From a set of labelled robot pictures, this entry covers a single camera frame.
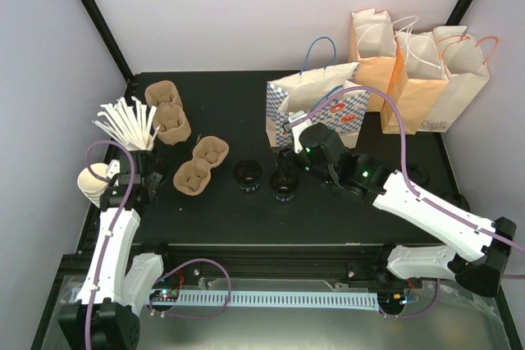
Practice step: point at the orange paper bag white handles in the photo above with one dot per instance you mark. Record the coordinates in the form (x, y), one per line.
(373, 45)

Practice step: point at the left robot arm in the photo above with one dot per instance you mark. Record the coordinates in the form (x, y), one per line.
(105, 313)

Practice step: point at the orange paper bag middle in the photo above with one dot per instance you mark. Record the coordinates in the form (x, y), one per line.
(418, 79)

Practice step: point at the light blue cable duct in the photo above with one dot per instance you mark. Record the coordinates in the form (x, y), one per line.
(275, 299)

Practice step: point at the beige paper bag orange handles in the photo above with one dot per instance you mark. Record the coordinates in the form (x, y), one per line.
(466, 66)

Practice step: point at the brown cup carrier stack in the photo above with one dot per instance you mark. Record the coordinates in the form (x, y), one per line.
(169, 120)

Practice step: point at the white paper cup stack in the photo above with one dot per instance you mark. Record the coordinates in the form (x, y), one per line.
(89, 185)

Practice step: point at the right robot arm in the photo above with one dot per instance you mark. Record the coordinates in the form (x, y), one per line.
(474, 251)

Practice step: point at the black coffee cup front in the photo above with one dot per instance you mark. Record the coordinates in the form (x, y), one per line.
(284, 185)

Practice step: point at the cup of white straws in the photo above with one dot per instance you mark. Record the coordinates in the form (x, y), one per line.
(129, 125)

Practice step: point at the black coffee cup stack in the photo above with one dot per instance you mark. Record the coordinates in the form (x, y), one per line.
(456, 199)

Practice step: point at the black lid stack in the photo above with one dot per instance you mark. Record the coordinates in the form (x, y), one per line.
(418, 174)

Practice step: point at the brown carrier half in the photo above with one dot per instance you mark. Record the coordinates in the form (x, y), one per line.
(193, 176)

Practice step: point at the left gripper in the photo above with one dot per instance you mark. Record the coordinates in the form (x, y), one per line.
(155, 177)

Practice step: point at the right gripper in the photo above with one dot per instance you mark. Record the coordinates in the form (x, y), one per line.
(285, 161)

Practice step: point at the blue checkered paper bag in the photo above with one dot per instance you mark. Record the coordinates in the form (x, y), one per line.
(325, 95)

